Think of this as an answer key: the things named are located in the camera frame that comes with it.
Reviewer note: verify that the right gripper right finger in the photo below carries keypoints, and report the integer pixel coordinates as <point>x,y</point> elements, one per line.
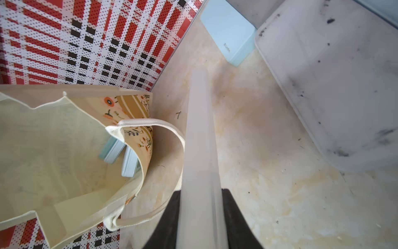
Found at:
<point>238,232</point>

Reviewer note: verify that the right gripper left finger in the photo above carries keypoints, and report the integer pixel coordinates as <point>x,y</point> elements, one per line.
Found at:
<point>165,233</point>

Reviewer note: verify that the frosted translucent pencil case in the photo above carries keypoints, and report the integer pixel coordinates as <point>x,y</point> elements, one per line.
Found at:
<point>201,223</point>

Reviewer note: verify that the white grey pencil case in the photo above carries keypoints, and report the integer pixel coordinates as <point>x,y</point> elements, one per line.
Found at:
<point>111,150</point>

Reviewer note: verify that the cream floral canvas bag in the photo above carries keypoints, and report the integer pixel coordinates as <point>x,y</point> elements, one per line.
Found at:
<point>51,137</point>

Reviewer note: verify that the light blue box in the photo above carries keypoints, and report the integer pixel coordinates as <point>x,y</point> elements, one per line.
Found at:
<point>233,34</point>

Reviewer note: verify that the teal lid white pencil case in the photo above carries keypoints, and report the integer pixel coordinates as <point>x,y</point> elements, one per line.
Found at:
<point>131,163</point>

